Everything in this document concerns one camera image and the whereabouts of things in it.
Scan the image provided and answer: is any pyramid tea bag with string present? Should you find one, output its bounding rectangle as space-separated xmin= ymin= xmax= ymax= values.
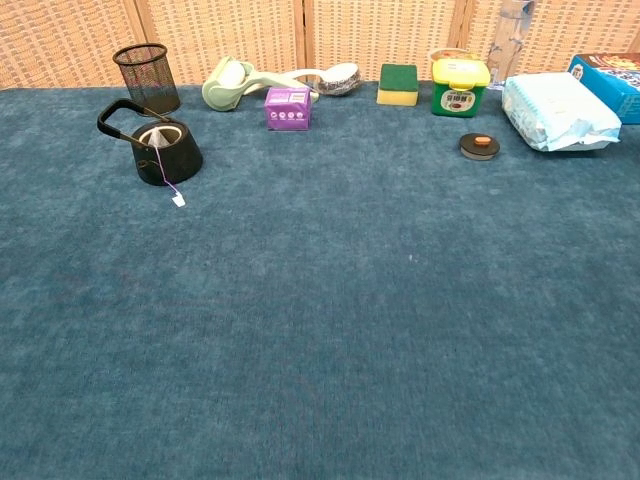
xmin=137 ymin=125 xmax=187 ymax=209

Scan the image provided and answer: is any black round lid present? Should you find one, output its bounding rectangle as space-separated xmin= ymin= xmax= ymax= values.
xmin=458 ymin=132 xmax=501 ymax=162

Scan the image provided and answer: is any blue table cloth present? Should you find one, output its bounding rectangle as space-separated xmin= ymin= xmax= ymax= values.
xmin=0 ymin=79 xmax=640 ymax=480

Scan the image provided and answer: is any purple small box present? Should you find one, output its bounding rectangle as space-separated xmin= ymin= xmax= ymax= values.
xmin=264 ymin=85 xmax=313 ymax=132

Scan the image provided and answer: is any clear round container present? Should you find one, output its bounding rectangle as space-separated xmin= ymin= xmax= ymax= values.
xmin=317 ymin=61 xmax=362 ymax=97

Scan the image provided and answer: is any white spoon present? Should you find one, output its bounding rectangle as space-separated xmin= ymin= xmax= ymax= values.
xmin=285 ymin=68 xmax=331 ymax=85

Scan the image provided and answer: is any green yellow sponge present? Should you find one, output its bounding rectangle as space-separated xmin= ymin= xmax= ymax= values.
xmin=376 ymin=63 xmax=420 ymax=107

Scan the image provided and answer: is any pale green lint roller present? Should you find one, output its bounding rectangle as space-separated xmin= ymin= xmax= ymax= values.
xmin=201 ymin=55 xmax=321 ymax=112

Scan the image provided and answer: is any yellow small box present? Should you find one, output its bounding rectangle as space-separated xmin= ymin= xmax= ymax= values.
xmin=431 ymin=57 xmax=491 ymax=119

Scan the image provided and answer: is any round candy jar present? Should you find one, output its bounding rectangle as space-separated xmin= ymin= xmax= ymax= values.
xmin=430 ymin=47 xmax=469 ymax=64

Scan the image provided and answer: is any wicker folding screen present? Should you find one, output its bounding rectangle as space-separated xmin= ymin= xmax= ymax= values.
xmin=0 ymin=0 xmax=640 ymax=92

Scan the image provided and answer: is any black mesh pen holder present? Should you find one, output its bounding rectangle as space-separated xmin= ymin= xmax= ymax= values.
xmin=112 ymin=42 xmax=182 ymax=117

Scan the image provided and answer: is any light blue wet wipes pack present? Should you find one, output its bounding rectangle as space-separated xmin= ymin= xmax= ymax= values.
xmin=501 ymin=72 xmax=623 ymax=153

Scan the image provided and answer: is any clear plastic water bottle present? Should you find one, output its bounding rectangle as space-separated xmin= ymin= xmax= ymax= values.
xmin=487 ymin=0 xmax=536 ymax=87

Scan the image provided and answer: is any blue cookie box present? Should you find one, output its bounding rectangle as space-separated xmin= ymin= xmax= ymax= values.
xmin=567 ymin=52 xmax=640 ymax=126

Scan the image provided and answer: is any black teapot with handle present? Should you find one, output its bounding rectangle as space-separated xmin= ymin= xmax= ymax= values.
xmin=97 ymin=98 xmax=205 ymax=187

